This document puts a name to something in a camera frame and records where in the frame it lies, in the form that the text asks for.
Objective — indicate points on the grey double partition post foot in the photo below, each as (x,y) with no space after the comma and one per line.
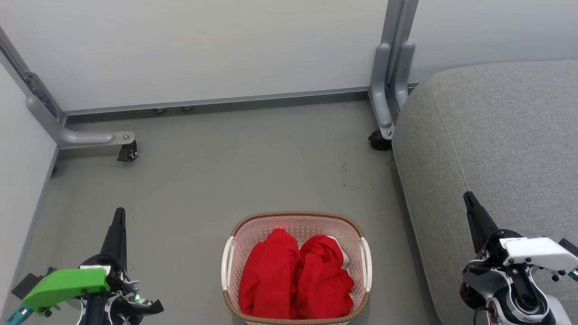
(388,67)

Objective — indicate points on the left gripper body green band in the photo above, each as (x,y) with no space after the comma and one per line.
(67,282)

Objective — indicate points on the white laundry basket brown rim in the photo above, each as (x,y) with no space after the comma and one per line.
(298,223)

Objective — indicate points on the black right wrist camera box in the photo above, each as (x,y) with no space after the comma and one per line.
(570,247)

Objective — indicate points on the grey partition foot with bracket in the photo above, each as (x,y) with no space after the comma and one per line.
(86,137)

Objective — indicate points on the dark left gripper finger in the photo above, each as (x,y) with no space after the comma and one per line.
(117,239)

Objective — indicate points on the red garment with print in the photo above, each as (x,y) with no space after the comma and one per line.
(268,275)

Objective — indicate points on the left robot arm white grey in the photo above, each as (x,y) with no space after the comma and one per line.
(97,311)

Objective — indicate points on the red and white garment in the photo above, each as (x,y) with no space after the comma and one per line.
(323,280)

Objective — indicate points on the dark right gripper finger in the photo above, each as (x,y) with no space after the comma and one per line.
(479,223)

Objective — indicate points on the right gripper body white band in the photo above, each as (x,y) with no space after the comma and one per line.
(537,253)

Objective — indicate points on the grey fabric sofa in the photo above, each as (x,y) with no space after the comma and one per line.
(492,135)

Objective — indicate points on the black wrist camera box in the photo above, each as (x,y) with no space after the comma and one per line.
(28,283)
(570,247)

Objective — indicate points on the grey partition bottom rail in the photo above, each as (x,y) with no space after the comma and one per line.
(216,100)

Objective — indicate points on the black caster wheel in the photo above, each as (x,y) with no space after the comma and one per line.
(128,152)
(378,141)

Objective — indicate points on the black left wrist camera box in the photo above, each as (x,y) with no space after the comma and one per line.
(28,283)

